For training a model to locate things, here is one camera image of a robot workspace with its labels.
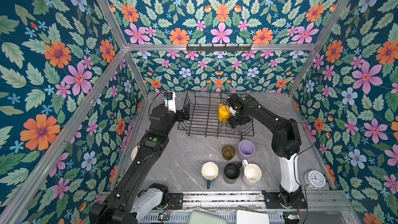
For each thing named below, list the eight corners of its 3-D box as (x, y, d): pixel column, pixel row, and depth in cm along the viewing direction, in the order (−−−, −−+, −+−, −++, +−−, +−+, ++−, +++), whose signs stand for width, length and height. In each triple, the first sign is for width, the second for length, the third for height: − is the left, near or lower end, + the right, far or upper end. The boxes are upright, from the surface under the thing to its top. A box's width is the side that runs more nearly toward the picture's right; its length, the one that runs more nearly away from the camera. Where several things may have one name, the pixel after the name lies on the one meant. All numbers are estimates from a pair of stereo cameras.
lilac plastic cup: (236, 162, 87) (239, 154, 78) (235, 148, 92) (237, 139, 83) (251, 162, 87) (256, 154, 78) (249, 148, 92) (253, 139, 83)
